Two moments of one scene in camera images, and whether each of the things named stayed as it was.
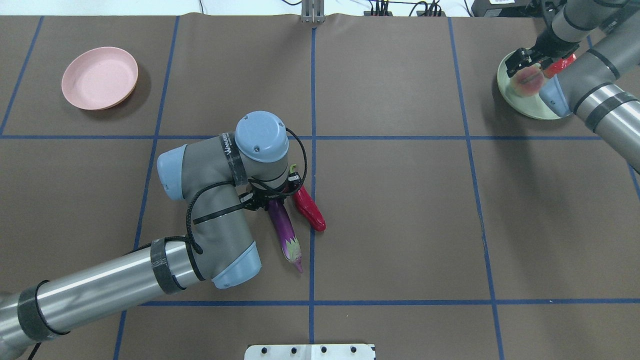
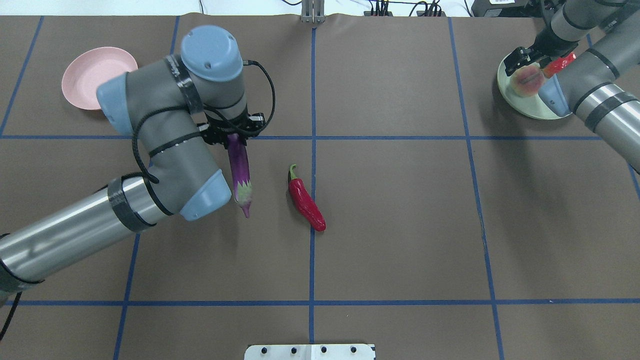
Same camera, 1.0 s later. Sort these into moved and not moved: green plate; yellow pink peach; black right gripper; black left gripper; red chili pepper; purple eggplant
Moved: purple eggplant; black left gripper
Not moved: black right gripper; yellow pink peach; red chili pepper; green plate
